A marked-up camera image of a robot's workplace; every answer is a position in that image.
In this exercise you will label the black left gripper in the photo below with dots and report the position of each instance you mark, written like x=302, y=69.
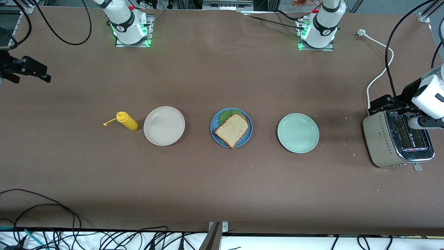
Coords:
x=408, y=93

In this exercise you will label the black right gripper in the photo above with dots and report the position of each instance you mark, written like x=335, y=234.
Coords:
x=7, y=66

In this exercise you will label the yellow mustard squeeze bottle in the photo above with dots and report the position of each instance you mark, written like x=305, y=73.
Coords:
x=128, y=122

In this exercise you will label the brown bread slice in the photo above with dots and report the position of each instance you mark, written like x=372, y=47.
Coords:
x=232, y=130

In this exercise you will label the green lettuce leaf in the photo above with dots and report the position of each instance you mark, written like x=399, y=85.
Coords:
x=224, y=116

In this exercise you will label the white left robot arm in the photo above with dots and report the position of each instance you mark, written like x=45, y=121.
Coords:
x=322, y=27

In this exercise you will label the pale green round plate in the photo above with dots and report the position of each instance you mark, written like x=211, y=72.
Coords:
x=298, y=133

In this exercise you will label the beige round plate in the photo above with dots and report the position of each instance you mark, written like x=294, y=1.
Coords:
x=164, y=125

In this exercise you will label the blue round plate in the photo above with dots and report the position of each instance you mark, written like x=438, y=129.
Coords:
x=247, y=137

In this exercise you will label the beige chrome toaster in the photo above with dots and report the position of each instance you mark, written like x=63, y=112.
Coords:
x=381, y=146

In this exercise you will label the orange snack packet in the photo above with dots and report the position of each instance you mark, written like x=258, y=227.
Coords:
x=301, y=2

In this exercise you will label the brown table cover sheet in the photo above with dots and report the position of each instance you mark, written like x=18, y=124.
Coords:
x=222, y=187

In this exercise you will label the grey equipment box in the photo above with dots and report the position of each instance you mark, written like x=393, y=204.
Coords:
x=227, y=5

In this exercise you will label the grey metal bar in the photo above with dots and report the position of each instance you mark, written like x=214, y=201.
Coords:
x=211, y=241

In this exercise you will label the aluminium frame profile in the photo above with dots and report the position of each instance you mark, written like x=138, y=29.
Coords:
x=20, y=21
x=428, y=12

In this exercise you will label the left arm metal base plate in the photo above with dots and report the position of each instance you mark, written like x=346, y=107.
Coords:
x=327, y=49

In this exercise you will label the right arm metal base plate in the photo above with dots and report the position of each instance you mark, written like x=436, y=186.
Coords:
x=119, y=44

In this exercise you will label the silver corner bracket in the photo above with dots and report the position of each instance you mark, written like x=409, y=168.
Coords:
x=224, y=226

